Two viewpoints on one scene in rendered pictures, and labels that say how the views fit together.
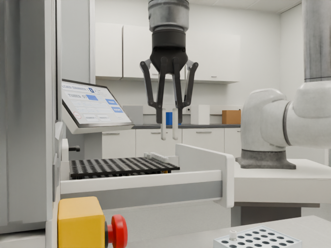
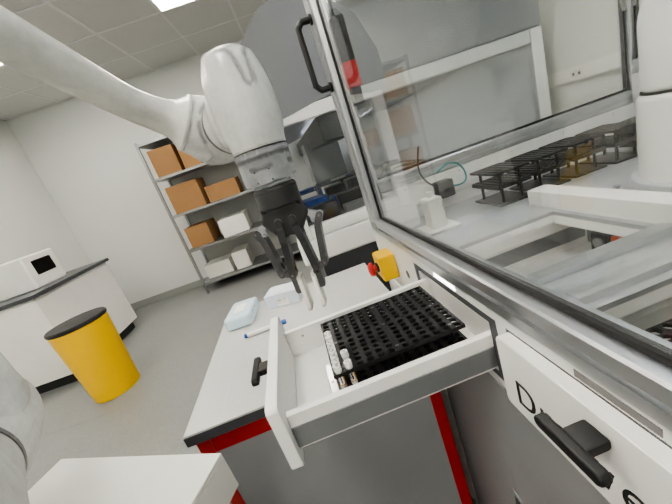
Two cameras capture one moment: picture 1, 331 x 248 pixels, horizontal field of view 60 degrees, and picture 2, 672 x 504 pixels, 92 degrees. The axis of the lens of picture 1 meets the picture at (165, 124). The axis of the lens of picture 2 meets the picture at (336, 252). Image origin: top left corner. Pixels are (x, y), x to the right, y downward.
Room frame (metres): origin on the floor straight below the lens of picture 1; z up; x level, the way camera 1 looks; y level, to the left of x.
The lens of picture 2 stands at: (1.17, 0.21, 1.22)
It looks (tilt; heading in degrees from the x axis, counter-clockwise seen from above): 17 degrees down; 195
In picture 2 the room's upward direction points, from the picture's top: 19 degrees counter-clockwise
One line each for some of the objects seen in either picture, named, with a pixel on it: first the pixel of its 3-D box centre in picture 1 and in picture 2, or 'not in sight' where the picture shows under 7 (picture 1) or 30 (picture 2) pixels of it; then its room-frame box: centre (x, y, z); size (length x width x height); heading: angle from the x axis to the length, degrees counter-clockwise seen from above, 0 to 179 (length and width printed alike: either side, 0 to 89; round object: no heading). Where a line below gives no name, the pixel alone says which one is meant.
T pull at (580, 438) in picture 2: (73, 148); (580, 440); (0.92, 0.30, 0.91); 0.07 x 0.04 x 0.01; 19
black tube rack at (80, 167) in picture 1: (120, 177); (387, 338); (0.66, 0.10, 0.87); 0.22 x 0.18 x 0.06; 109
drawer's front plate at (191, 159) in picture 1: (199, 170); (284, 377); (0.72, -0.09, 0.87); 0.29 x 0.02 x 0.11; 19
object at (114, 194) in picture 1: (116, 179); (393, 338); (0.65, 0.11, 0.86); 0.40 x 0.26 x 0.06; 109
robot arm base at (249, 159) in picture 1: (261, 156); not in sight; (1.07, -0.36, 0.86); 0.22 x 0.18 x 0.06; 173
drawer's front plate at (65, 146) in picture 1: (65, 159); (609, 454); (0.91, 0.32, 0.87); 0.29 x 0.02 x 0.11; 19
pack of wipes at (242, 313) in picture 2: not in sight; (242, 313); (0.21, -0.46, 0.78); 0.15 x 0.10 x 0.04; 13
